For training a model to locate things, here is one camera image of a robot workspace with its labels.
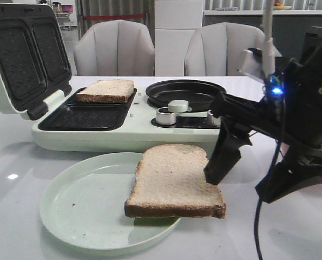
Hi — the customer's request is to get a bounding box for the right silver control knob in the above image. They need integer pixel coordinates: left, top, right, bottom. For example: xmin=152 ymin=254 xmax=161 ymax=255
xmin=207 ymin=110 xmax=221 ymax=127

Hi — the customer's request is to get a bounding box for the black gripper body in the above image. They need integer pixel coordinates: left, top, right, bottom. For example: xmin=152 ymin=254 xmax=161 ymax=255
xmin=260 ymin=34 xmax=322 ymax=165

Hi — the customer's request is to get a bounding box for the silver control knob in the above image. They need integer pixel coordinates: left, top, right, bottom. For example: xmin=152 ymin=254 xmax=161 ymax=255
xmin=207 ymin=110 xmax=221 ymax=127
xmin=155 ymin=107 xmax=176 ymax=126

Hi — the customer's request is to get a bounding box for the grey armchair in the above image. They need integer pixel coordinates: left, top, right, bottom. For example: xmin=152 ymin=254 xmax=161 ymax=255
xmin=74 ymin=20 xmax=155 ymax=76
xmin=184 ymin=22 xmax=284 ymax=77

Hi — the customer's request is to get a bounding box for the bread slice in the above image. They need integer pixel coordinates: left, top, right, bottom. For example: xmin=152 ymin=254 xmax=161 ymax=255
xmin=75 ymin=80 xmax=134 ymax=103
xmin=124 ymin=144 xmax=226 ymax=219

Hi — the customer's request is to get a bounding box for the left silver control knob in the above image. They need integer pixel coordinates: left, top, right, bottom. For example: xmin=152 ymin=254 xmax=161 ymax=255
xmin=155 ymin=107 xmax=176 ymax=126

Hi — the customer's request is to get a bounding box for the left grey armchair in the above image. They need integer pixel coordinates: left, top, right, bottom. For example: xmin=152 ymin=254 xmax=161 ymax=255
xmin=74 ymin=20 xmax=155 ymax=76

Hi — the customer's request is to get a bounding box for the white cabinet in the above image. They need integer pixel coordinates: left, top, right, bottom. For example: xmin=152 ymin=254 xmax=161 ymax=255
xmin=154 ymin=1 xmax=205 ymax=76

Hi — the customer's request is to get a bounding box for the grey counter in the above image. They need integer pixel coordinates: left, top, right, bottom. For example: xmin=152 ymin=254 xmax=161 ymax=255
xmin=203 ymin=10 xmax=322 ymax=60

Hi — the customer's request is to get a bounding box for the fruit plate on counter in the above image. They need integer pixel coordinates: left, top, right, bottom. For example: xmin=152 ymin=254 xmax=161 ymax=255
xmin=273 ymin=0 xmax=292 ymax=11

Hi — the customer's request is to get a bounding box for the black round frying pan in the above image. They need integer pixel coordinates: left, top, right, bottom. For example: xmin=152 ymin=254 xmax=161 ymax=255
xmin=146 ymin=79 xmax=226 ymax=112

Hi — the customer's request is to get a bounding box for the right grey armchair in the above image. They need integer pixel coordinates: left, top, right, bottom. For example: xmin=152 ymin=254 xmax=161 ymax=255
xmin=184 ymin=22 xmax=284 ymax=77

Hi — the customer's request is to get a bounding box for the green round plate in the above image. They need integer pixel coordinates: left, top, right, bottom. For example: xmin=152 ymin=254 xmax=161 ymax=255
xmin=40 ymin=152 xmax=180 ymax=256

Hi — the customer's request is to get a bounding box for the green breakfast maker lid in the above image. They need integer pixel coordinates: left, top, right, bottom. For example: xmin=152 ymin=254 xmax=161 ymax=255
xmin=0 ymin=3 xmax=72 ymax=120

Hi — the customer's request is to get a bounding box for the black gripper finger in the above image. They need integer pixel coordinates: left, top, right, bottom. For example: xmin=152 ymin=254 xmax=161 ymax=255
xmin=204 ymin=92 xmax=274 ymax=185
xmin=255 ymin=142 xmax=322 ymax=203

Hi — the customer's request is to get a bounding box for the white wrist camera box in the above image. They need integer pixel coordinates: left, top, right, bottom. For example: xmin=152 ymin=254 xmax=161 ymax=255
xmin=237 ymin=48 xmax=275 ymax=83

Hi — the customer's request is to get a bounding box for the dark appliance at right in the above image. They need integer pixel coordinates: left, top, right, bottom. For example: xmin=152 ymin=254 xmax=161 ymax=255
xmin=300 ymin=26 xmax=322 ymax=64

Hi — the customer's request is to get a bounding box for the black cable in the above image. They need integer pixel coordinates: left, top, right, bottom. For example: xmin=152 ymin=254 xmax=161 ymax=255
xmin=253 ymin=129 xmax=285 ymax=260

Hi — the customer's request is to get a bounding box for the green breakfast maker base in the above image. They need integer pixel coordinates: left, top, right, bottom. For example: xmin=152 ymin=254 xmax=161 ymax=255
xmin=32 ymin=86 xmax=219 ymax=153

